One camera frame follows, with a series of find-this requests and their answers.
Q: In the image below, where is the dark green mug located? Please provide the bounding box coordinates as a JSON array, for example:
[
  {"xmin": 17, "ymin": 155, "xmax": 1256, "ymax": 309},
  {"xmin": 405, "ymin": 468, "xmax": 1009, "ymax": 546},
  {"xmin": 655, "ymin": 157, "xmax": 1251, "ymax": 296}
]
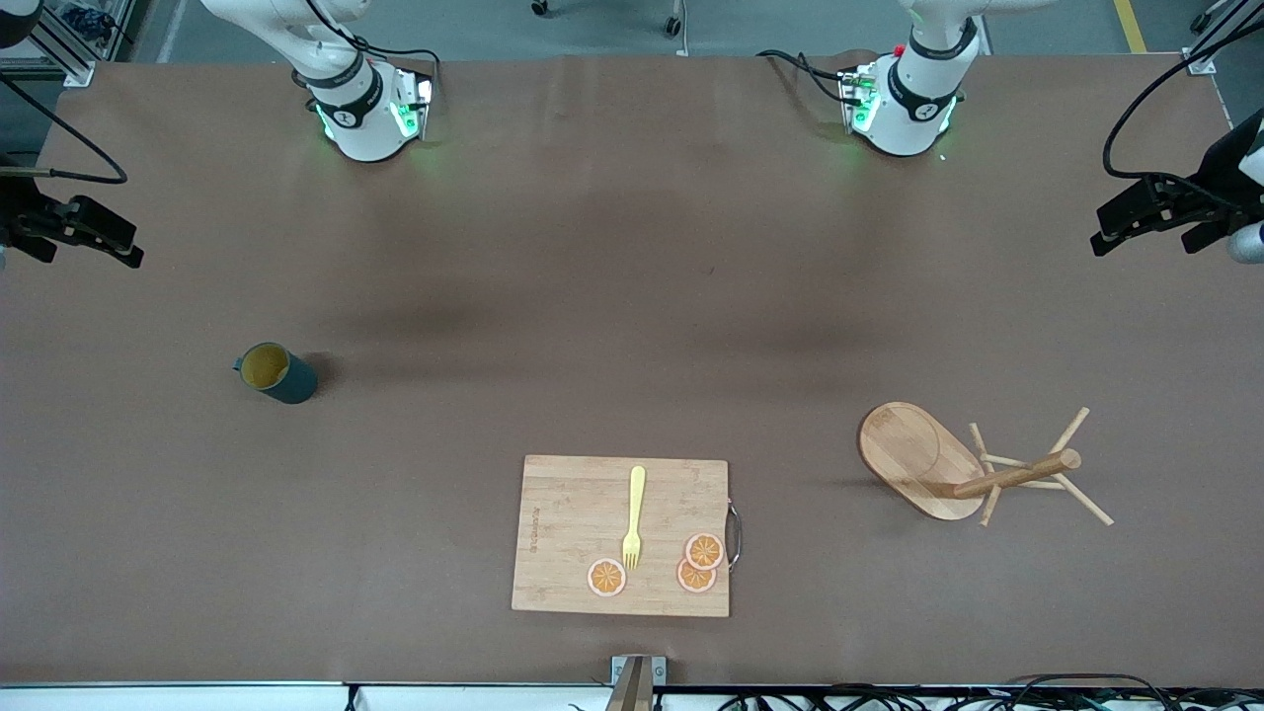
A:
[{"xmin": 233, "ymin": 342, "xmax": 320, "ymax": 406}]

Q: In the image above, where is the wooden mug tree rack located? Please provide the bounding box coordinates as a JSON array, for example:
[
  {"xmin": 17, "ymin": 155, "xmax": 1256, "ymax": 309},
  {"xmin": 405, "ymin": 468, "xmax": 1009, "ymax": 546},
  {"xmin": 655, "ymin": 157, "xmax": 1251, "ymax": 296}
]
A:
[{"xmin": 856, "ymin": 401, "xmax": 1116, "ymax": 528}]

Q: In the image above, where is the bamboo cutting board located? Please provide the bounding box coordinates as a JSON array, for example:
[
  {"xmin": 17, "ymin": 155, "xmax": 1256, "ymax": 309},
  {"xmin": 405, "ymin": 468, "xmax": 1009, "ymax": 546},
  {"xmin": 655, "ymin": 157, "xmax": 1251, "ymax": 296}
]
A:
[{"xmin": 511, "ymin": 454, "xmax": 732, "ymax": 619}]

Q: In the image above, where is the yellow plastic fork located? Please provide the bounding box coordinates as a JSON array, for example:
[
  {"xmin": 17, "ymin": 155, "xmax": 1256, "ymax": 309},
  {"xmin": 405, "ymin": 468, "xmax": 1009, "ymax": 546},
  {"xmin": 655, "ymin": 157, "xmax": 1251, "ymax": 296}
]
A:
[{"xmin": 621, "ymin": 465, "xmax": 649, "ymax": 572}]

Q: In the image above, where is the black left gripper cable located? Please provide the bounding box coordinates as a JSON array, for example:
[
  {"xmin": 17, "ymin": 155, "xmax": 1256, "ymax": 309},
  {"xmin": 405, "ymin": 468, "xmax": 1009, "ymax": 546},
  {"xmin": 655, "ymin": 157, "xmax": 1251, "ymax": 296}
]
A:
[{"xmin": 1101, "ymin": 43, "xmax": 1264, "ymax": 187}]

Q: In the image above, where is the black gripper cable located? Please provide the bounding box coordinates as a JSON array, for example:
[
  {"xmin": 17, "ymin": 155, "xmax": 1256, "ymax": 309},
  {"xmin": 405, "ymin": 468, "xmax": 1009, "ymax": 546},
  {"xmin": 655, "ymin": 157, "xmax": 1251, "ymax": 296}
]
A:
[
  {"xmin": 1101, "ymin": 43, "xmax": 1264, "ymax": 187},
  {"xmin": 0, "ymin": 74, "xmax": 129, "ymax": 187}
]

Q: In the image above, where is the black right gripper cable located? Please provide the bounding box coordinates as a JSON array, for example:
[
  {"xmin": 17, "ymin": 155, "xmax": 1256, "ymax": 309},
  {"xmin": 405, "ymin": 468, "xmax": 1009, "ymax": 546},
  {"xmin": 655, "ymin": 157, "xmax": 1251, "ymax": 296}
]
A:
[{"xmin": 0, "ymin": 74, "xmax": 129, "ymax": 187}]

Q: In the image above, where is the aluminium frame post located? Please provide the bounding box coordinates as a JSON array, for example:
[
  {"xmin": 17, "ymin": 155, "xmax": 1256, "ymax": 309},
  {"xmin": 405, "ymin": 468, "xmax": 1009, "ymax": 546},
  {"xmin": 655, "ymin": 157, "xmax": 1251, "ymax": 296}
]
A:
[
  {"xmin": 0, "ymin": 0, "xmax": 136, "ymax": 88},
  {"xmin": 1183, "ymin": 0, "xmax": 1264, "ymax": 77}
]

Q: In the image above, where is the black right arm base cable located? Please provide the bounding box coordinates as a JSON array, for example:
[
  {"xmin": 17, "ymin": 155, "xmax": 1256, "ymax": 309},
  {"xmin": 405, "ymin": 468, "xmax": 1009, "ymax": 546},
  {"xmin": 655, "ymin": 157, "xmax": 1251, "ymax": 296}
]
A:
[{"xmin": 304, "ymin": 0, "xmax": 443, "ymax": 80}]

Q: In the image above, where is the black arm base cable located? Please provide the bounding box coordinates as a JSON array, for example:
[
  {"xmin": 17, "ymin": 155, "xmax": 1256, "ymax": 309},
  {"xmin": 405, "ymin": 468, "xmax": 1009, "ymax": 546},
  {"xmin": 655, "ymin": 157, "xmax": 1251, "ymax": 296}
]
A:
[
  {"xmin": 304, "ymin": 0, "xmax": 443, "ymax": 80},
  {"xmin": 756, "ymin": 47, "xmax": 853, "ymax": 108}
]

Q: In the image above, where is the black left arm base cable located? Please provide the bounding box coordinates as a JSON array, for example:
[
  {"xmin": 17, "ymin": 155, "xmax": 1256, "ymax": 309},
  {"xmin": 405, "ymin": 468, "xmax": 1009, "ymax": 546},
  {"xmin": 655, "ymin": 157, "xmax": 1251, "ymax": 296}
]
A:
[{"xmin": 756, "ymin": 47, "xmax": 853, "ymax": 108}]

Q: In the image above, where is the black cable bundle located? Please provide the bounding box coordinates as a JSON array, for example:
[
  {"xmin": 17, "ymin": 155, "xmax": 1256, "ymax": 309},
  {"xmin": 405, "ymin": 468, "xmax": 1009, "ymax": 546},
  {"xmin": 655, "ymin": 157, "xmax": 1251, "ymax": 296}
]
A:
[{"xmin": 568, "ymin": 673, "xmax": 1264, "ymax": 711}]

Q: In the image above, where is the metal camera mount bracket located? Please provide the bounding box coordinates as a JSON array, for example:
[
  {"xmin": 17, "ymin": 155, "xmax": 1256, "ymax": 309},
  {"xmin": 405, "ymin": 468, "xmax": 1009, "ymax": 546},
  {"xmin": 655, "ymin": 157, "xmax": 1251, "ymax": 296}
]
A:
[{"xmin": 604, "ymin": 655, "xmax": 670, "ymax": 711}]

